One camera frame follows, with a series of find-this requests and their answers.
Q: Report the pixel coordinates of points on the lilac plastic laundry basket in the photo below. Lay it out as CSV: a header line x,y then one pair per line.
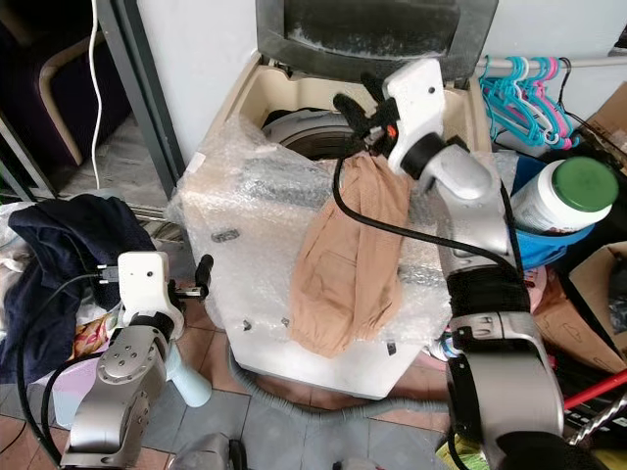
x,y
83,387

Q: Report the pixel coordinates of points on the pink plastic clothes hanger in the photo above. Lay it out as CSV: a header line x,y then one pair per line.
x,y
554,108

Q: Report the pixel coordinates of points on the dark purple armchair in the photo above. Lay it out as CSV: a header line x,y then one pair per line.
x,y
49,69

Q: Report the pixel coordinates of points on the bubble-wrapped white washing machine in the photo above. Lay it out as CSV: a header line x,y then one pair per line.
x,y
245,255

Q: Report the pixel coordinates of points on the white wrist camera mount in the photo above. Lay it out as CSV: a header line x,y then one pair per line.
x,y
145,284
416,103

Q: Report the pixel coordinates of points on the silver hanger rail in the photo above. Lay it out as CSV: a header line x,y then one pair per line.
x,y
598,62

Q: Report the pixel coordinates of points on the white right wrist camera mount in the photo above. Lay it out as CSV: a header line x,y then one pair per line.
x,y
416,103

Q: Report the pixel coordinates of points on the red rod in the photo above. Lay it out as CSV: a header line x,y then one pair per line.
x,y
598,392

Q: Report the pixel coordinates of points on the brown cardboard box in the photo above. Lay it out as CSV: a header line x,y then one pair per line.
x,y
588,294

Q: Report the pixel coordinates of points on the tan trousers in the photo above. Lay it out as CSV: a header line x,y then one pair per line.
x,y
353,264

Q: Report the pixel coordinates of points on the teal plastic clothes hanger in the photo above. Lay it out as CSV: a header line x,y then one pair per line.
x,y
509,98

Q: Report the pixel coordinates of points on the grey washing machine lid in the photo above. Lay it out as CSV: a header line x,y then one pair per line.
x,y
372,29

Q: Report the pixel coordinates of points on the navy blue garment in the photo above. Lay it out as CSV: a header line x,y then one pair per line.
x,y
59,255

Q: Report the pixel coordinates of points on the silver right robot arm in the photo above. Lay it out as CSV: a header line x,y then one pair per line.
x,y
500,372

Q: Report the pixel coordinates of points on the white jar with green lid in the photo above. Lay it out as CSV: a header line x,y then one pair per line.
x,y
568,191

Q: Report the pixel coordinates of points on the dark grey door frame post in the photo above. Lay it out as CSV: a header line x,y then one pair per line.
x,y
142,108

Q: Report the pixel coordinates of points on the white garment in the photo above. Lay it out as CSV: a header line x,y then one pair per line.
x,y
10,223

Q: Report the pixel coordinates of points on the blue plastic tub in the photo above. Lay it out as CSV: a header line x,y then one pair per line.
x,y
544,250

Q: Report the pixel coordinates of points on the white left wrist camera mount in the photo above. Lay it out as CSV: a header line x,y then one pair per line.
x,y
145,284

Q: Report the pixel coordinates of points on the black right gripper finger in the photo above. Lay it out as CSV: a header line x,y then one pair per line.
x,y
351,110
375,86

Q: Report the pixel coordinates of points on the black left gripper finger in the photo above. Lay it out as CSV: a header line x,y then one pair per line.
x,y
204,272

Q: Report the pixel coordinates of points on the yellow-green plastic basket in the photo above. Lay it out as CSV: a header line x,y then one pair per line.
x,y
456,455

